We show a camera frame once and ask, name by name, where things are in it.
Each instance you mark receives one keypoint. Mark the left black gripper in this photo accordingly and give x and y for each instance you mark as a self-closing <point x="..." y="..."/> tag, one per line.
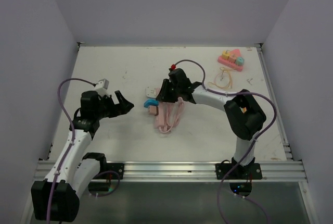
<point x="124" y="106"/>

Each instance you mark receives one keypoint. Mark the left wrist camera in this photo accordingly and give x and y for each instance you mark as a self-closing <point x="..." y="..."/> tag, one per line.
<point x="101" y="87"/>

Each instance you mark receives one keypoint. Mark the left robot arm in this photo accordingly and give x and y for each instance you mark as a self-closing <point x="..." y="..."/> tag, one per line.
<point x="57" y="196"/>

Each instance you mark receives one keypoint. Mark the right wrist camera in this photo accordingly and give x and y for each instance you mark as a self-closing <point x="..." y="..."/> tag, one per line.
<point x="171" y="69"/>

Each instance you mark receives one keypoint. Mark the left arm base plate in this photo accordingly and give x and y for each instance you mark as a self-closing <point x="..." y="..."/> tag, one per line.
<point x="112" y="170"/>

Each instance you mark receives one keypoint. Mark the aluminium front rail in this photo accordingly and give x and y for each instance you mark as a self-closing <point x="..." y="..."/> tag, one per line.
<point x="206" y="171"/>

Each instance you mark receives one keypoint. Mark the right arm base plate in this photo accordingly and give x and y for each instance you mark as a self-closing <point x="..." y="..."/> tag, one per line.
<point x="226" y="170"/>

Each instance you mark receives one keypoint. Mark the brown USB charger plug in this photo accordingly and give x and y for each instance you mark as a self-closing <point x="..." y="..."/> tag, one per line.
<point x="153" y="110"/>

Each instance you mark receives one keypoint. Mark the pink power strip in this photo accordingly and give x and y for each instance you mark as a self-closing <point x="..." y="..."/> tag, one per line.
<point x="230" y="64"/>
<point x="160" y="119"/>

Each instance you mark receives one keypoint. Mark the white plug adapter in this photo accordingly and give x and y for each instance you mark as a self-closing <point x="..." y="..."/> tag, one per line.
<point x="151" y="92"/>

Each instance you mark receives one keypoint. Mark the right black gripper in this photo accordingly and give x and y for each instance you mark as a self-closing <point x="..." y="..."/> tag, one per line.
<point x="164" y="96"/>

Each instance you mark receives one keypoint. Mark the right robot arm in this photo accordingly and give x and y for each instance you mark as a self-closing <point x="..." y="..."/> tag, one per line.
<point x="245" y="116"/>

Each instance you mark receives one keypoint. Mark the teal round plug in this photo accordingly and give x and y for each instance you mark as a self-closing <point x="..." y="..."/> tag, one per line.
<point x="239" y="61"/>

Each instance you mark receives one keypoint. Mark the blue plug adapter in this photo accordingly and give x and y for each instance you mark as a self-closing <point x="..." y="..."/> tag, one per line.
<point x="150" y="102"/>

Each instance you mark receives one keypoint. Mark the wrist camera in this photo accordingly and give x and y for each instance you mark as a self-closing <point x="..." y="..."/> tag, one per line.
<point x="171" y="69"/>
<point x="101" y="87"/>

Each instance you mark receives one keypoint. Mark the yellow cube plug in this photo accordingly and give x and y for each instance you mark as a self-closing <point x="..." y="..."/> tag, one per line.
<point x="225" y="55"/>

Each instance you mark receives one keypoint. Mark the pink triangular plug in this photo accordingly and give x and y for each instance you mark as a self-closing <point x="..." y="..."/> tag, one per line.
<point x="235" y="52"/>

